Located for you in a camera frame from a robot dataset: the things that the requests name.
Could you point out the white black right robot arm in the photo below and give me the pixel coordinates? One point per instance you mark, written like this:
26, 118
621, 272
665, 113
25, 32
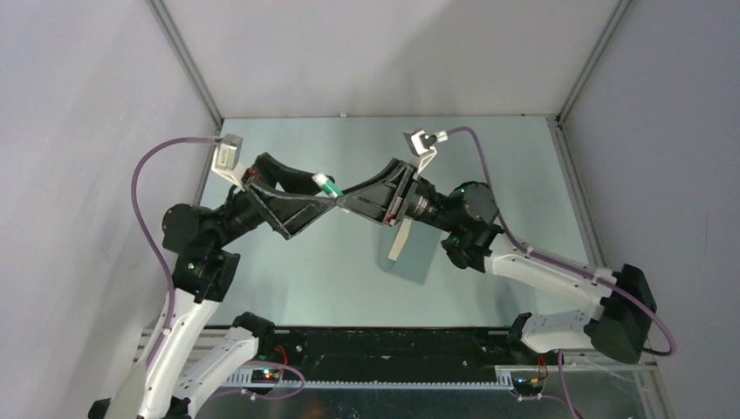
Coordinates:
613, 312

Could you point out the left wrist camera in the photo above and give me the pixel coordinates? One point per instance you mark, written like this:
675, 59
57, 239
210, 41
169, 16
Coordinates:
225, 160

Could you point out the aluminium frame rail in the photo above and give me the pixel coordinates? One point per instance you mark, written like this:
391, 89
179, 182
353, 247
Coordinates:
237, 375

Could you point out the right controller board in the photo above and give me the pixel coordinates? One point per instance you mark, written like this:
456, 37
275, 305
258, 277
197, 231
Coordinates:
528, 387

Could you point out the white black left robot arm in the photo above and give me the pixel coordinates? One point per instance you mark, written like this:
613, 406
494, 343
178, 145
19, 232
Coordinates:
161, 383

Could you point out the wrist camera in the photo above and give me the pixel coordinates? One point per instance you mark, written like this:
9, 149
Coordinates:
225, 160
423, 146

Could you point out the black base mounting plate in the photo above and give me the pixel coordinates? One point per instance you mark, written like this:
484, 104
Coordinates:
400, 355

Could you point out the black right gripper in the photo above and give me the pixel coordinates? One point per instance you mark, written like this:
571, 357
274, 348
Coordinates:
387, 197

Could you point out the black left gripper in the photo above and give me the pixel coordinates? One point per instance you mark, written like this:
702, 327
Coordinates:
288, 213

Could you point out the left controller board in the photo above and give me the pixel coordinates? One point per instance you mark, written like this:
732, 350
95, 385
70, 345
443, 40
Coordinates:
266, 376

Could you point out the controller board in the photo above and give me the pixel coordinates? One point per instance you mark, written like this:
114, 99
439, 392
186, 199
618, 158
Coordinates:
528, 387
266, 376

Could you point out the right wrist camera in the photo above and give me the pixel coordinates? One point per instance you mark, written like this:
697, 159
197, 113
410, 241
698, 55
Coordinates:
423, 146

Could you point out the green white glue stick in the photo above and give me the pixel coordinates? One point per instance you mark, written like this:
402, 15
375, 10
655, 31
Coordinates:
327, 185

